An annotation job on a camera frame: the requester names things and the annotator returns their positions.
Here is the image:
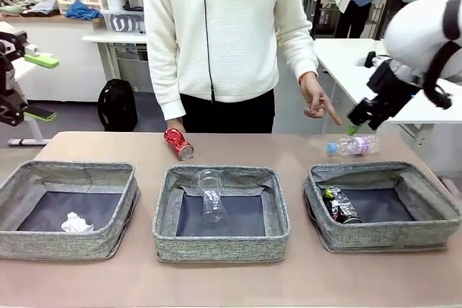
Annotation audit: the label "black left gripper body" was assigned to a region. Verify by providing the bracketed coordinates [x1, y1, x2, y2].
[0, 53, 17, 97]

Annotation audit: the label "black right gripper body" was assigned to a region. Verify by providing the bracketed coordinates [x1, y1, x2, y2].
[366, 59, 422, 116]

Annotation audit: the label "clear bottle with blue cap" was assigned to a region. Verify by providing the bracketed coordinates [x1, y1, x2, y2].
[326, 135, 380, 157]

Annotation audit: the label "crushed black Pepsi can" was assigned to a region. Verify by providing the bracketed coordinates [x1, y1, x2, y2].
[322, 185, 363, 224]

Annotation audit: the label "white paper ball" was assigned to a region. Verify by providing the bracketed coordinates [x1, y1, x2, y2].
[60, 211, 95, 233]

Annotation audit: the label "crushed red drink can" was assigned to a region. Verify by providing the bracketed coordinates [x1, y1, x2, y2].
[163, 127, 195, 161]

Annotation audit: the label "crushed clear plastic cup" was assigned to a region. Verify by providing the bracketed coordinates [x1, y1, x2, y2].
[190, 169, 229, 224]

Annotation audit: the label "person's left forearm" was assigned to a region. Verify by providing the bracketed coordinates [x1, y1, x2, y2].
[277, 15, 319, 80]

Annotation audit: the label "person's right forearm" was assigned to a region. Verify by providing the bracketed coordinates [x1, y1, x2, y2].
[150, 51, 186, 121]

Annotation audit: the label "person's left hand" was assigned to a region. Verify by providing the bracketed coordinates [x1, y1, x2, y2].
[299, 73, 343, 126]

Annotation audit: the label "white table leg foot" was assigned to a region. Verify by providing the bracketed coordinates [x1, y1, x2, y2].
[6, 118, 50, 147]

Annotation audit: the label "blue cloth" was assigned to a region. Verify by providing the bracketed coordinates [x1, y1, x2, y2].
[64, 0, 105, 20]

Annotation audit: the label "black backpack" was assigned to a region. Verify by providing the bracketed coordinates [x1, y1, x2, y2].
[97, 79, 139, 132]

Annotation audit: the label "clear plastic storage bin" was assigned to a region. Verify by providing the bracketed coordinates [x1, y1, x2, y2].
[100, 9, 147, 34]

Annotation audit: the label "grey fabric basket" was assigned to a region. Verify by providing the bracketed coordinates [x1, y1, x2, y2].
[0, 159, 141, 261]
[151, 164, 292, 264]
[302, 159, 462, 253]

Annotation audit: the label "black trousers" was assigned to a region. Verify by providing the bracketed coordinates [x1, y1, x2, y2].
[179, 87, 276, 134]

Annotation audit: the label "person in white sweater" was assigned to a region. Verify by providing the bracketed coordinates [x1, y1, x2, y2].
[143, 0, 319, 121]

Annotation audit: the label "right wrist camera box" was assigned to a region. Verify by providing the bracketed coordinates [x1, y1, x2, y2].
[363, 50, 393, 71]

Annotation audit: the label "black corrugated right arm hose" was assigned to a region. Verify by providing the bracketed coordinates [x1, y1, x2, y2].
[422, 41, 454, 110]

